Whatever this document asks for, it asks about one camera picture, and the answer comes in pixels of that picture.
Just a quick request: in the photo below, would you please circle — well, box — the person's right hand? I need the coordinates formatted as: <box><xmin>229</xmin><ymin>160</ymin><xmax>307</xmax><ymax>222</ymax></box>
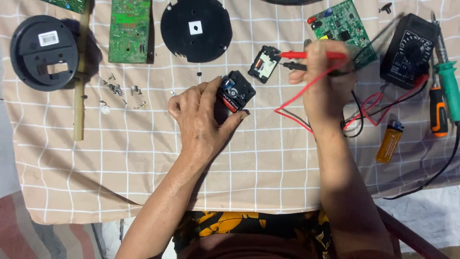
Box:
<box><xmin>289</xmin><ymin>40</ymin><xmax>358</xmax><ymax>127</ymax></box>

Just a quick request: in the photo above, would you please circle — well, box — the person's left hand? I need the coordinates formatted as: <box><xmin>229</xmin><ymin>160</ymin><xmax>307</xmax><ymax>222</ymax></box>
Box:
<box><xmin>168</xmin><ymin>76</ymin><xmax>250</xmax><ymax>159</ymax></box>

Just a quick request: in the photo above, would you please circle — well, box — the black multimeter probe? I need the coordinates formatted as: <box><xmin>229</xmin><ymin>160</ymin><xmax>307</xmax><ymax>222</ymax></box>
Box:
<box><xmin>279</xmin><ymin>62</ymin><xmax>357</xmax><ymax>77</ymax></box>

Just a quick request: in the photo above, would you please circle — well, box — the red multimeter probe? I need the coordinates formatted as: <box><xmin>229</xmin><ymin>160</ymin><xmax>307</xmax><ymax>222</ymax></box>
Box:
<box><xmin>279</xmin><ymin>51</ymin><xmax>348</xmax><ymax>61</ymax></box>

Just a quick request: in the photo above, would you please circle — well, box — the black clock movement with battery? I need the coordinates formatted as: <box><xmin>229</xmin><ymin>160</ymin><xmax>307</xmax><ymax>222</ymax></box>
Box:
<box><xmin>216</xmin><ymin>71</ymin><xmax>256</xmax><ymax>114</ymax></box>

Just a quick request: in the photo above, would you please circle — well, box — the black clock movement cover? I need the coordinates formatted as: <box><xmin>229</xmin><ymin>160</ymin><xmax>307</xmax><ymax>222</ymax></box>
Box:
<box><xmin>247</xmin><ymin>45</ymin><xmax>282</xmax><ymax>84</ymax></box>

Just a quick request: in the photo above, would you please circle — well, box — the green circuit board with capacitors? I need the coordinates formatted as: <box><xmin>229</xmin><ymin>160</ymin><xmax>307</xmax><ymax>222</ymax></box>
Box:
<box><xmin>307</xmin><ymin>0</ymin><xmax>378</xmax><ymax>70</ymax></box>

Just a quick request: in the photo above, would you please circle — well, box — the beige checkered cloth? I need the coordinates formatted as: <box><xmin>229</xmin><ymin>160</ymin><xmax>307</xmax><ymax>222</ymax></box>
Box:
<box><xmin>0</xmin><ymin>0</ymin><xmax>460</xmax><ymax>225</ymax></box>

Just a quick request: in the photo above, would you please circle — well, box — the black round disc white square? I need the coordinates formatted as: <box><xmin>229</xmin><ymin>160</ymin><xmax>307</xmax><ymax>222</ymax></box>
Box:
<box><xmin>160</xmin><ymin>0</ymin><xmax>233</xmax><ymax>64</ymax></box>

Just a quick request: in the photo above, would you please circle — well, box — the orange lighter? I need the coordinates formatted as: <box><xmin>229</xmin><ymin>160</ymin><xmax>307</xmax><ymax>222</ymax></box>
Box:
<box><xmin>375</xmin><ymin>114</ymin><xmax>405</xmax><ymax>165</ymax></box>

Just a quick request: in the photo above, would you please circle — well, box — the scatter of small metal parts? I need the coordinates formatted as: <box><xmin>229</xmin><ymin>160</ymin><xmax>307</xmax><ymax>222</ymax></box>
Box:
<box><xmin>101</xmin><ymin>73</ymin><xmax>148</xmax><ymax>110</ymax></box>

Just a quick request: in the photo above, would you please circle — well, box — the black multimeter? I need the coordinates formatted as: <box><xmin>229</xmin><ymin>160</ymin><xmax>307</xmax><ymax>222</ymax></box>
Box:
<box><xmin>380</xmin><ymin>13</ymin><xmax>440</xmax><ymax>90</ymax></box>

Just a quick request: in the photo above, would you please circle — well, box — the dark round object edge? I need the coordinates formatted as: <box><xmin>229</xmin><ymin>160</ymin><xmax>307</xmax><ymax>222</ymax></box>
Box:
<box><xmin>259</xmin><ymin>0</ymin><xmax>325</xmax><ymax>6</ymax></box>

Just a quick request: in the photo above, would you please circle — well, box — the long green circuit board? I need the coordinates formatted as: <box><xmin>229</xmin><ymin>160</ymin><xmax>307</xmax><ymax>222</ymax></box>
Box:
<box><xmin>108</xmin><ymin>0</ymin><xmax>152</xmax><ymax>65</ymax></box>

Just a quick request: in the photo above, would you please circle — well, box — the orange black screwdriver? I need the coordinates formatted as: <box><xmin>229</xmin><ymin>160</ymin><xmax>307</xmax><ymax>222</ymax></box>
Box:
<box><xmin>429</xmin><ymin>65</ymin><xmax>449</xmax><ymax>137</ymax></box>

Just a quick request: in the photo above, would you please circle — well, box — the pale wooden stick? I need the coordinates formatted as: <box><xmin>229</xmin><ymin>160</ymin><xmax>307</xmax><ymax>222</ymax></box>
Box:
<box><xmin>73</xmin><ymin>0</ymin><xmax>91</xmax><ymax>142</ymax></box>

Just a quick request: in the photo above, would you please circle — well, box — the person's black yellow floral garment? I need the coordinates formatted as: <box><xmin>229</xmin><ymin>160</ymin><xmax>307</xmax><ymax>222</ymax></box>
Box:
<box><xmin>172</xmin><ymin>210</ymin><xmax>333</xmax><ymax>259</ymax></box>

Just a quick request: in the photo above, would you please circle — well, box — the black round clock housing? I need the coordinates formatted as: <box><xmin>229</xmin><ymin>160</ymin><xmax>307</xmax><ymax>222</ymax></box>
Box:
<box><xmin>10</xmin><ymin>15</ymin><xmax>79</xmax><ymax>92</ymax></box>

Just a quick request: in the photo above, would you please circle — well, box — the green circuit board corner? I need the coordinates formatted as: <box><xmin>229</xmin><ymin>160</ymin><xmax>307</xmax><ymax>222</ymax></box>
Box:
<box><xmin>39</xmin><ymin>0</ymin><xmax>89</xmax><ymax>14</ymax></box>

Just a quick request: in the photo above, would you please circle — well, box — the striped red grey mat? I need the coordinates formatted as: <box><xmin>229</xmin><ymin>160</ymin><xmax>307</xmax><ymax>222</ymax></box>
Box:
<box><xmin>0</xmin><ymin>190</ymin><xmax>105</xmax><ymax>259</ymax></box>

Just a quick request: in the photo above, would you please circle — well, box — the green handled soldering iron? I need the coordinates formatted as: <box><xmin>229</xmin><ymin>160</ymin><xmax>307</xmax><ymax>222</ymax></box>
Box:
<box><xmin>430</xmin><ymin>11</ymin><xmax>460</xmax><ymax>123</ymax></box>

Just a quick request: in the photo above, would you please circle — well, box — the black soldering iron cable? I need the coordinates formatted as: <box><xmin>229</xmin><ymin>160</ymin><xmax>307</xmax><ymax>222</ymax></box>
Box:
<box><xmin>382</xmin><ymin>122</ymin><xmax>460</xmax><ymax>200</ymax></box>

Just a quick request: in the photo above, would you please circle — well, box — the dark red chair frame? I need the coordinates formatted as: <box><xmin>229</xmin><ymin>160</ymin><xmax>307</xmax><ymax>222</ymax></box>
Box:
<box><xmin>375</xmin><ymin>205</ymin><xmax>450</xmax><ymax>259</ymax></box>

